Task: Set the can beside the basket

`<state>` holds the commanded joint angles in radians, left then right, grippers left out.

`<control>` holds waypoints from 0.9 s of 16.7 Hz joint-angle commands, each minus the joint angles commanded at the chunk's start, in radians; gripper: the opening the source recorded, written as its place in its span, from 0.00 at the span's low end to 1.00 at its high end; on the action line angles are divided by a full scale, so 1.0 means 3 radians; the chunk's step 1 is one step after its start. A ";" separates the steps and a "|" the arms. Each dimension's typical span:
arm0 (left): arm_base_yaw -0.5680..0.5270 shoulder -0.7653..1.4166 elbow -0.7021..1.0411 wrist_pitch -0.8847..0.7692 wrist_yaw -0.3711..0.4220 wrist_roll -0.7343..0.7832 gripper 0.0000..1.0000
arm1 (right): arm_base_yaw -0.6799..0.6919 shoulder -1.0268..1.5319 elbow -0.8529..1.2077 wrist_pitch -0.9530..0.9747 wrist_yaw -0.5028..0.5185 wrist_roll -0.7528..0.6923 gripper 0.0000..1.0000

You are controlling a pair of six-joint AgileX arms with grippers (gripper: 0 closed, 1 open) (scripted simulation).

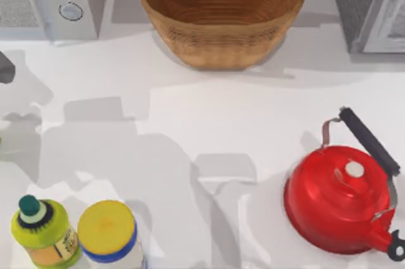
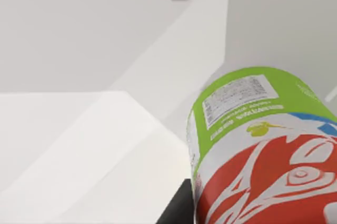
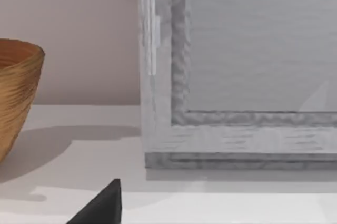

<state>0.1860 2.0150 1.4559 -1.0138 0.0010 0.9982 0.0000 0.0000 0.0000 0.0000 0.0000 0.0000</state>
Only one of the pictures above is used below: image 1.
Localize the brown wicker basket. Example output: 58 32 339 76
139 0 305 71

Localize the white jar with yellow lid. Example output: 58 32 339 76
77 199 145 269

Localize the red kettle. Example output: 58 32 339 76
283 106 405 262

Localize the round microwave knob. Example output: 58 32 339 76
58 1 84 22

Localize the pale microwave oven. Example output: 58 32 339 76
0 0 111 45

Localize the green bottle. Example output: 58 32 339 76
11 194 82 268

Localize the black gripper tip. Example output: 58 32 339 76
0 51 16 85

